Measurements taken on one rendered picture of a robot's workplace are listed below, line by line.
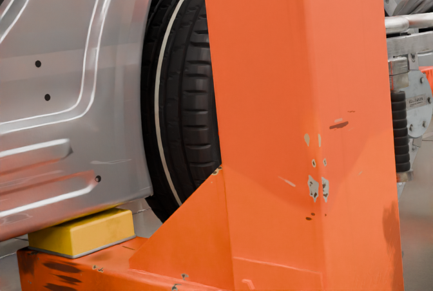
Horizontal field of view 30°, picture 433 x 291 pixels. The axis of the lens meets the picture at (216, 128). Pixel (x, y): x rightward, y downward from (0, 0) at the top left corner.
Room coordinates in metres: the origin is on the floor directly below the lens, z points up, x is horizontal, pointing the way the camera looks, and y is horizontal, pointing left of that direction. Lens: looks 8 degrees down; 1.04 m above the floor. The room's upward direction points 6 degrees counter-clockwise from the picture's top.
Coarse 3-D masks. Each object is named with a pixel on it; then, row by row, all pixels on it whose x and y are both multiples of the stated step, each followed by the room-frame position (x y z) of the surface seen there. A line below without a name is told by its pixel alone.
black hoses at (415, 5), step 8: (408, 0) 1.63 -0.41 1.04; (416, 0) 1.60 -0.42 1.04; (424, 0) 1.59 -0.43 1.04; (432, 0) 1.58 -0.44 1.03; (400, 8) 1.62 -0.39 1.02; (408, 8) 1.59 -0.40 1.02; (416, 8) 1.58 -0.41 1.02; (424, 8) 1.57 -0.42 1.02; (432, 8) 1.58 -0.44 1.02; (400, 32) 1.56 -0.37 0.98
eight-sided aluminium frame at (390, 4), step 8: (384, 0) 1.68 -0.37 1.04; (392, 0) 1.70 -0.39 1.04; (384, 8) 1.68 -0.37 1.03; (392, 8) 1.70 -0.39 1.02; (408, 32) 1.74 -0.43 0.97; (400, 56) 1.79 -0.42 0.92; (408, 56) 1.74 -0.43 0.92; (416, 56) 1.76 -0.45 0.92; (408, 64) 1.74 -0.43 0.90; (416, 64) 1.76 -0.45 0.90; (416, 144) 1.74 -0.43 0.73; (416, 152) 1.74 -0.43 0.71; (400, 184) 1.69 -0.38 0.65; (400, 192) 1.69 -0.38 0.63
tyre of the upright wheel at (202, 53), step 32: (160, 0) 1.60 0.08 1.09; (192, 0) 1.52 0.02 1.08; (160, 32) 1.54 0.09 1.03; (192, 32) 1.48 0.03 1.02; (192, 64) 1.44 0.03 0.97; (160, 96) 1.47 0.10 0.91; (192, 96) 1.42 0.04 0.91; (160, 128) 1.47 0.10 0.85; (192, 128) 1.42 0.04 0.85; (160, 160) 1.49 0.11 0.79; (192, 160) 1.43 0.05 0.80; (160, 192) 1.52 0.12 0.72; (192, 192) 1.46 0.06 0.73
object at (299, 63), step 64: (256, 0) 0.95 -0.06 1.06; (320, 0) 0.92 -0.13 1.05; (256, 64) 0.96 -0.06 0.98; (320, 64) 0.91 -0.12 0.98; (384, 64) 1.00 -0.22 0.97; (256, 128) 0.96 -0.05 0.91; (320, 128) 0.90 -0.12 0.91; (384, 128) 1.00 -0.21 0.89; (256, 192) 0.97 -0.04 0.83; (320, 192) 0.90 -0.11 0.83; (384, 192) 0.99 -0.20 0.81; (256, 256) 0.98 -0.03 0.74; (320, 256) 0.91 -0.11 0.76; (384, 256) 0.98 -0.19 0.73
